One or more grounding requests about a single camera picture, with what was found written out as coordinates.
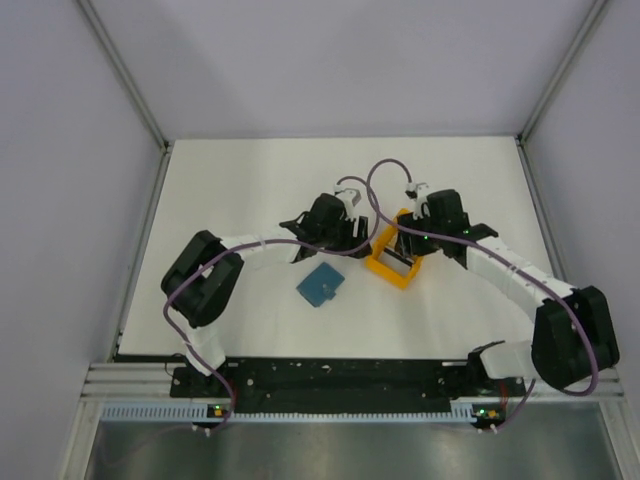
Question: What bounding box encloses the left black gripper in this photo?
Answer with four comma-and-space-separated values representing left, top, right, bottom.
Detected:
319, 213, 371, 260

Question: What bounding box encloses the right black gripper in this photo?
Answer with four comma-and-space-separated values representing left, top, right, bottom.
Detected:
395, 210, 446, 259

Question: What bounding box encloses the blue leather card holder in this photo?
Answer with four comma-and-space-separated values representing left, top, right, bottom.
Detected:
296, 262, 345, 308

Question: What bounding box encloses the orange plastic card stand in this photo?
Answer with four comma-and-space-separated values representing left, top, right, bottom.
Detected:
365, 225, 422, 290

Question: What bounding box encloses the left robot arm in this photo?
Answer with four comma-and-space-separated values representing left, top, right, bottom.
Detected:
161, 187, 372, 397

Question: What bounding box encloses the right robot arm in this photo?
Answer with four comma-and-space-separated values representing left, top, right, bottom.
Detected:
395, 183, 620, 396

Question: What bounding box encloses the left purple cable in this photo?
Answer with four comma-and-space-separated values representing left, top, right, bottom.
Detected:
162, 175, 374, 434

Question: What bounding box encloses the purple cable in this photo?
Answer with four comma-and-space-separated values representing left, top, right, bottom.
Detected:
162, 175, 374, 434
367, 159, 601, 434

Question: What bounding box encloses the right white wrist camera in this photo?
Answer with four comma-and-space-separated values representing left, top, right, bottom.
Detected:
405, 182, 431, 219

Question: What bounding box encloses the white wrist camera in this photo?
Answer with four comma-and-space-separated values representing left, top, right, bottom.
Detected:
334, 184, 361, 221
405, 182, 431, 219

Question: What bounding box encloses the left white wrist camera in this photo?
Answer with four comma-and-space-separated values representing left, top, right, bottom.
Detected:
334, 184, 361, 221

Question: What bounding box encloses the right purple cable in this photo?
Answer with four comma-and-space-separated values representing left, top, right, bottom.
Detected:
367, 159, 601, 434

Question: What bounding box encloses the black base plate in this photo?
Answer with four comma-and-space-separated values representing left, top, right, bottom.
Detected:
169, 355, 526, 415

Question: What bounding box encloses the grey cable duct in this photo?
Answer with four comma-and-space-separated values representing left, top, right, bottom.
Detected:
100, 402, 477, 423

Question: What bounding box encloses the aluminium frame rail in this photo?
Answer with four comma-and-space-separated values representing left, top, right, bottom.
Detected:
79, 362, 626, 401

